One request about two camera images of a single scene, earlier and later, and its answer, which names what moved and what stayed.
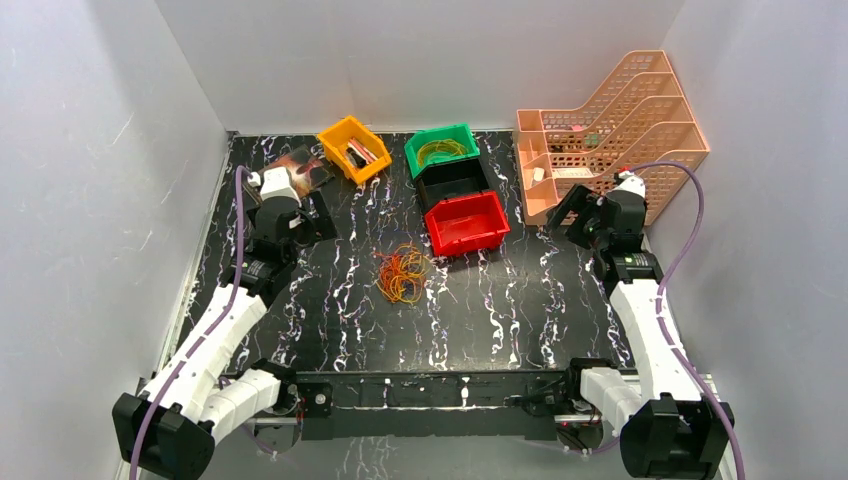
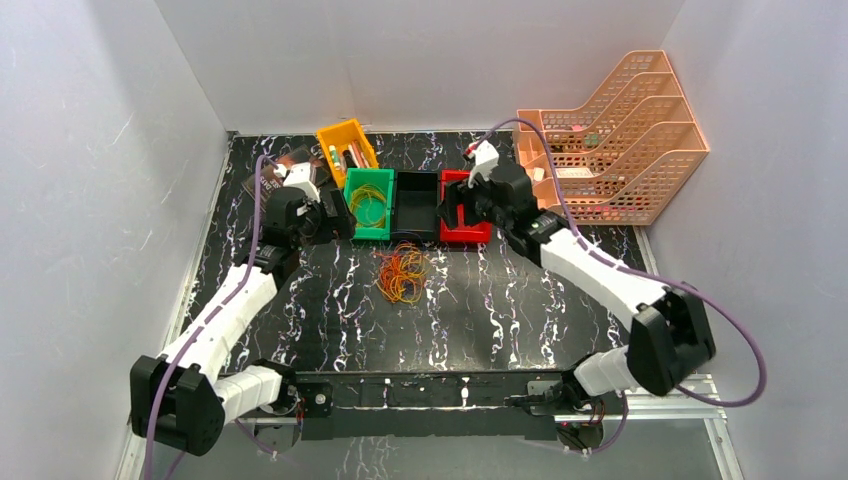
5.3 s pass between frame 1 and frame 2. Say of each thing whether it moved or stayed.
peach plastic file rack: stayed
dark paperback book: stayed
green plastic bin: moved
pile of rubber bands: stayed
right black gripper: moved
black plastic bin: moved
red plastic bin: moved
